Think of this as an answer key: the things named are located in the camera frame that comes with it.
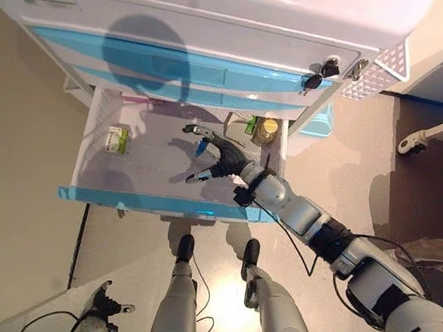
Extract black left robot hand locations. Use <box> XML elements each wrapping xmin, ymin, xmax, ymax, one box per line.
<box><xmin>78</xmin><ymin>278</ymin><xmax>137</xmax><ymax>323</ymax></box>

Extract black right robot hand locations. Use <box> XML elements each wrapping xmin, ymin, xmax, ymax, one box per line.
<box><xmin>178</xmin><ymin>117</ymin><xmax>262</xmax><ymax>189</ymax></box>

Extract blue white medicine box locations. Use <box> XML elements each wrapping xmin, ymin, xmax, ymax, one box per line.
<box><xmin>192</xmin><ymin>135</ymin><xmax>210</xmax><ymax>157</ymax></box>

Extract white drawer with blue handle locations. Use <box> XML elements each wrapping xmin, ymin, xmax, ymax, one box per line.
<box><xmin>45</xmin><ymin>66</ymin><xmax>301</xmax><ymax>248</ymax></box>

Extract small green medicine box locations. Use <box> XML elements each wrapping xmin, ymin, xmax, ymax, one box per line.
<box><xmin>242</xmin><ymin>114</ymin><xmax>261</xmax><ymax>137</ymax></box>

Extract medicine bottle with yellow cap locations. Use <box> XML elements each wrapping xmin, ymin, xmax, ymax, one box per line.
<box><xmin>248</xmin><ymin>115</ymin><xmax>284</xmax><ymax>147</ymax></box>

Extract green white medicine box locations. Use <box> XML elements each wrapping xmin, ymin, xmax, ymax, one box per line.
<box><xmin>101</xmin><ymin>123</ymin><xmax>134</xmax><ymax>157</ymax></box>

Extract silver left robot leg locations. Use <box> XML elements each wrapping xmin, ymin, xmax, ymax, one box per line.
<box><xmin>132</xmin><ymin>233</ymin><xmax>206</xmax><ymax>332</ymax></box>

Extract silver robot leg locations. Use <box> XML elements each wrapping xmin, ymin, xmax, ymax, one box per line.
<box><xmin>132</xmin><ymin>233</ymin><xmax>206</xmax><ymax>332</ymax></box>
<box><xmin>235</xmin><ymin>233</ymin><xmax>312</xmax><ymax>332</ymax></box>

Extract light blue waste bin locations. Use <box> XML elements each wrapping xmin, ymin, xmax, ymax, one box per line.
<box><xmin>297</xmin><ymin>104</ymin><xmax>337</xmax><ymax>143</ymax></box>

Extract black cart keys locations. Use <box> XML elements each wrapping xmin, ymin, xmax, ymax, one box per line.
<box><xmin>297</xmin><ymin>60</ymin><xmax>344</xmax><ymax>96</ymax></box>

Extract white blue medical cart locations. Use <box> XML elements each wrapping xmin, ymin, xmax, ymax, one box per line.
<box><xmin>0</xmin><ymin>0</ymin><xmax>443</xmax><ymax>254</ymax></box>

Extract metal cart latch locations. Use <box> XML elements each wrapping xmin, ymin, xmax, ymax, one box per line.
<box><xmin>344</xmin><ymin>58</ymin><xmax>371</xmax><ymax>81</ymax></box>

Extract silver right robot leg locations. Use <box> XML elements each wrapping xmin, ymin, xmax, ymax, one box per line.
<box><xmin>235</xmin><ymin>233</ymin><xmax>312</xmax><ymax>332</ymax></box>

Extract white perforated side basket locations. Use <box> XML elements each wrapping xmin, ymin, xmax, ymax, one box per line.
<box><xmin>334</xmin><ymin>40</ymin><xmax>415</xmax><ymax>102</ymax></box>

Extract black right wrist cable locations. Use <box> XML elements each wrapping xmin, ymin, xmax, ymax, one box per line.
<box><xmin>248</xmin><ymin>191</ymin><xmax>324</xmax><ymax>283</ymax></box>

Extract thin black leg cable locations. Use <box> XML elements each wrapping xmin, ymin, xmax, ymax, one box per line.
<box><xmin>186</xmin><ymin>255</ymin><xmax>218</xmax><ymax>332</ymax></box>

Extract white hospital bed frame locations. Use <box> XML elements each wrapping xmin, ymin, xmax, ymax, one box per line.
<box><xmin>376</xmin><ymin>44</ymin><xmax>443</xmax><ymax>332</ymax></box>

